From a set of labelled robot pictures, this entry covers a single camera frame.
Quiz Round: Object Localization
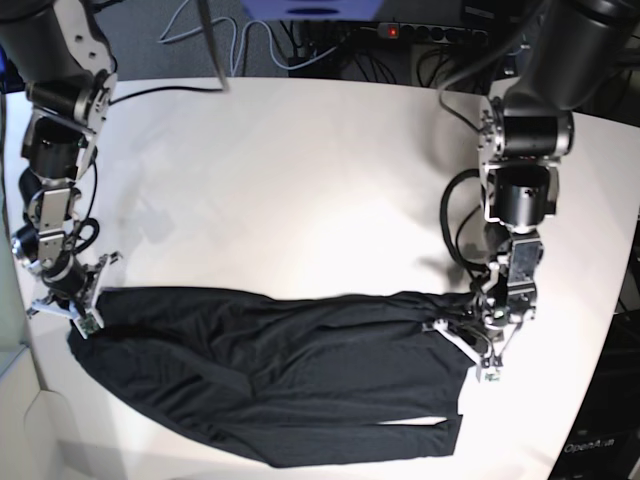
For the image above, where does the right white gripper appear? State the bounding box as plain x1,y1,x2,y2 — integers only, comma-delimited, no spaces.
26,251,123,337

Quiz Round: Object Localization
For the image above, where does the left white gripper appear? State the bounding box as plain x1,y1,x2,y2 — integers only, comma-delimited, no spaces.
422,305,524,384

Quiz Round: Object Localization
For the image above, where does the black long-sleeve T-shirt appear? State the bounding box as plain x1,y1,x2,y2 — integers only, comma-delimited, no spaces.
67,287,471,468

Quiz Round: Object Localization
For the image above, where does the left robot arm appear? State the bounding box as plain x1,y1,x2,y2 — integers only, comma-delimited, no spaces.
430,1,639,382

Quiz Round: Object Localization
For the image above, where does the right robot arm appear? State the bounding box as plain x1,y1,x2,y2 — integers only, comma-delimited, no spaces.
1,1,120,338

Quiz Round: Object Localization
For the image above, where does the black OpenArm equipment case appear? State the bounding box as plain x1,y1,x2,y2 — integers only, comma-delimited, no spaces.
549,310,639,479

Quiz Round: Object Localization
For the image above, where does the blue plastic box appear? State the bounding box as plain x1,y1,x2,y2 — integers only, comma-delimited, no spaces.
241,0,383,21

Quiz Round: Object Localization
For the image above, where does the light blue cable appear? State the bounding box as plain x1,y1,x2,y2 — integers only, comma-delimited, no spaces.
158,16,301,79

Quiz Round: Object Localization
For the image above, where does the black power strip red switch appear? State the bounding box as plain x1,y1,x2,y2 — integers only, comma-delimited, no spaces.
374,22,489,47

